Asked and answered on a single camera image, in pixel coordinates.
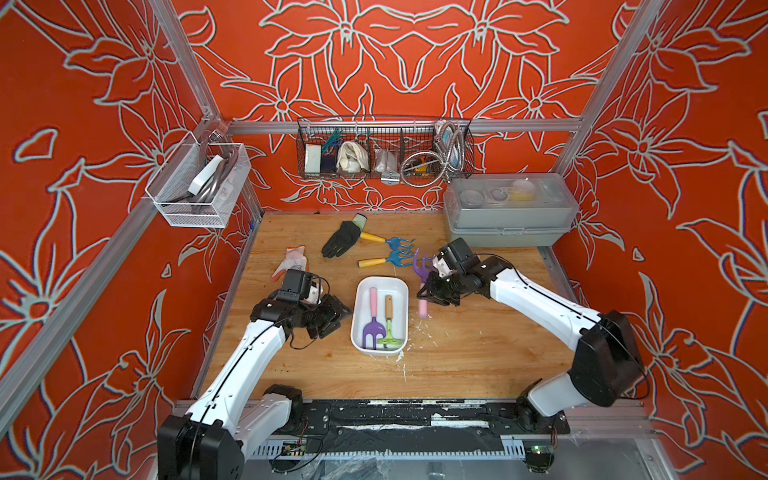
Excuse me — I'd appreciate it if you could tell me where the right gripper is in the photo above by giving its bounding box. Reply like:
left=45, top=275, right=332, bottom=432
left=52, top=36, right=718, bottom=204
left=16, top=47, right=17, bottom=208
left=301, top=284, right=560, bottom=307
left=413, top=271, right=466, bottom=308

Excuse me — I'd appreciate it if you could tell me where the purple rake pink handle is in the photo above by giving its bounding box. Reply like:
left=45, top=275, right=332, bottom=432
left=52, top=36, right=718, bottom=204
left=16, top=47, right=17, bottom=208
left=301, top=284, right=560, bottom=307
left=413, top=249, right=433, bottom=319

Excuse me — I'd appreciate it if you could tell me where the purple fork pink handle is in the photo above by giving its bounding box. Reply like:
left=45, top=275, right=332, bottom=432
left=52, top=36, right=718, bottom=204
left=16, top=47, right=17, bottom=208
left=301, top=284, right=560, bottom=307
left=363, top=287, right=387, bottom=350

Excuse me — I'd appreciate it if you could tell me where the white oval storage tray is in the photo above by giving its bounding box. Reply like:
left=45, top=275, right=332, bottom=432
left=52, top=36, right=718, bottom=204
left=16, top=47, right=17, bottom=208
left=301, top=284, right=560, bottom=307
left=350, top=276, right=409, bottom=356

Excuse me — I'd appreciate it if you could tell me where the green rake wooden handle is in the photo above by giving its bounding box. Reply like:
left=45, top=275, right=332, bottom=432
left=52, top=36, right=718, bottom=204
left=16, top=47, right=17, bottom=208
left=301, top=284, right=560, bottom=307
left=377, top=295, right=404, bottom=351

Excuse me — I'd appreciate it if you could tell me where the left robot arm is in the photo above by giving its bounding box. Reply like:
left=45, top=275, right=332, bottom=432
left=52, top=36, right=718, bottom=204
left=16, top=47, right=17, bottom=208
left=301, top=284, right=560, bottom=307
left=157, top=269, right=352, bottom=479

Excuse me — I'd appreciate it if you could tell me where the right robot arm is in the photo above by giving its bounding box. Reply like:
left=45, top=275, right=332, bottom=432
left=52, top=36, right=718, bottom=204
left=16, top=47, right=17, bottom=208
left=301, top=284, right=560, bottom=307
left=417, top=238, right=647, bottom=431

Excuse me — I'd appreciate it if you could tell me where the grey plastic tool box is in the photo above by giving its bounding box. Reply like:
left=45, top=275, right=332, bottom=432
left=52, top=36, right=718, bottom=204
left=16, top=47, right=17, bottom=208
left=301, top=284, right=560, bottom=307
left=443, top=173, right=579, bottom=248

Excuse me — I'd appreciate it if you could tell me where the white box in basket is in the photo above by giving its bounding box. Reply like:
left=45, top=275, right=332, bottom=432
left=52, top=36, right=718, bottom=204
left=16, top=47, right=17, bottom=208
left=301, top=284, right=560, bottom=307
left=304, top=144, right=322, bottom=174

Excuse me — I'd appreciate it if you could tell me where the red white work glove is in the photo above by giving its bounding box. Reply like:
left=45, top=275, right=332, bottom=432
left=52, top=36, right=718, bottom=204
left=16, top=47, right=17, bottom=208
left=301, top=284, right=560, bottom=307
left=270, top=245, right=307, bottom=282

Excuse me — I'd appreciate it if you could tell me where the black work glove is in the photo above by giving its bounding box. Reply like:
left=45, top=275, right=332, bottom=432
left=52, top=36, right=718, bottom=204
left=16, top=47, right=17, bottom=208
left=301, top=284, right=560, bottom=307
left=321, top=214, right=367, bottom=259

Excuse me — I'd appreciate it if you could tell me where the white cloth in basket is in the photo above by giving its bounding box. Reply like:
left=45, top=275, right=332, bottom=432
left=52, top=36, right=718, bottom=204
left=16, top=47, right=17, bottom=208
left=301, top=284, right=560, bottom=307
left=337, top=141, right=370, bottom=174

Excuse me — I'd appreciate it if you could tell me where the white device in side basket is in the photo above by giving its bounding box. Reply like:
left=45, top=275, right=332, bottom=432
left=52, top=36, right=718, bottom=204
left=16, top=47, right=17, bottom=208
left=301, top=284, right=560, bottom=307
left=187, top=155, right=223, bottom=195

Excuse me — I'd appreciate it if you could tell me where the blue rake yellow handle middle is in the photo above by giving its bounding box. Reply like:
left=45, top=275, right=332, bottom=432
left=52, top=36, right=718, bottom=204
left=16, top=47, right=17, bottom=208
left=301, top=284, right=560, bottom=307
left=357, top=251, right=415, bottom=268

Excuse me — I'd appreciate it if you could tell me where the blue rake yellow handle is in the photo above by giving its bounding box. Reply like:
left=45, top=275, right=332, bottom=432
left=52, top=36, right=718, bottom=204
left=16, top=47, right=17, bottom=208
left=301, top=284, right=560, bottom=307
left=357, top=251, right=415, bottom=268
left=360, top=232, right=413, bottom=252

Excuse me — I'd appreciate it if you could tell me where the blue rake yellow handle rear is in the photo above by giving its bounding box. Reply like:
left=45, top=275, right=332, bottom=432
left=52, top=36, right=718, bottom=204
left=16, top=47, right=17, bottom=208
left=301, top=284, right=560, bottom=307
left=360, top=232, right=413, bottom=252

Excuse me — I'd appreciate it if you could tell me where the coiled grey cable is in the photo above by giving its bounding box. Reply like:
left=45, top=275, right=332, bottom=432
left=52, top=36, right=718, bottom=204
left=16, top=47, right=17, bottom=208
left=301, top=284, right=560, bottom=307
left=400, top=119, right=466, bottom=188

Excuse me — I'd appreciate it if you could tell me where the white wire side basket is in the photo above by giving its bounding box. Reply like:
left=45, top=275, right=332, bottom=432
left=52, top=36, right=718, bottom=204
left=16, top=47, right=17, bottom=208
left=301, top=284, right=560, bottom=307
left=145, top=133, right=250, bottom=229

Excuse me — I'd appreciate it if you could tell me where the black wire wall basket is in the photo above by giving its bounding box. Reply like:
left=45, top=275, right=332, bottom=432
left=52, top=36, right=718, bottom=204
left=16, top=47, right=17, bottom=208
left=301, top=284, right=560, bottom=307
left=296, top=116, right=478, bottom=188

